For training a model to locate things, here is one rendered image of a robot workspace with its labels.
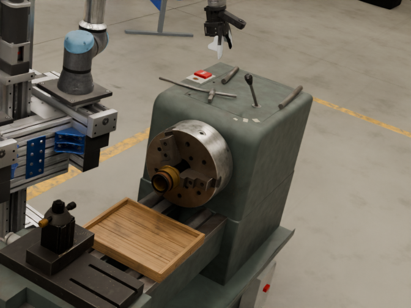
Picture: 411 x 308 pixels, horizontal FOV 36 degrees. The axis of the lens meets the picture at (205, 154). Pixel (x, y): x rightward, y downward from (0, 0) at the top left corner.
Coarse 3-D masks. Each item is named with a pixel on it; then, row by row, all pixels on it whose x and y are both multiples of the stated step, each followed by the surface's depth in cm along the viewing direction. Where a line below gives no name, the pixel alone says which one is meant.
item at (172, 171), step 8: (160, 168) 230; (168, 168) 228; (160, 176) 224; (168, 176) 225; (176, 176) 227; (152, 184) 227; (160, 184) 229; (168, 184) 224; (176, 184) 228; (160, 192) 226
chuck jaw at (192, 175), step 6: (180, 174) 230; (186, 174) 230; (192, 174) 231; (198, 174) 232; (180, 180) 228; (186, 180) 230; (192, 180) 228; (198, 180) 229; (204, 180) 228; (210, 180) 230; (216, 180) 231; (180, 186) 229; (192, 186) 229; (198, 186) 230; (204, 186) 229; (210, 186) 232; (216, 186) 233
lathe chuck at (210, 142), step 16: (176, 128) 233; (192, 128) 233; (160, 144) 238; (192, 144) 230; (208, 144) 229; (160, 160) 240; (192, 160) 234; (208, 160) 229; (224, 160) 234; (224, 176) 235; (176, 192) 242; (192, 192) 238; (208, 192) 234
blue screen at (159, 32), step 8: (152, 0) 733; (160, 0) 706; (160, 8) 702; (160, 16) 704; (160, 24) 708; (128, 32) 699; (136, 32) 703; (144, 32) 706; (152, 32) 709; (160, 32) 713; (168, 32) 718; (176, 32) 723; (184, 32) 728
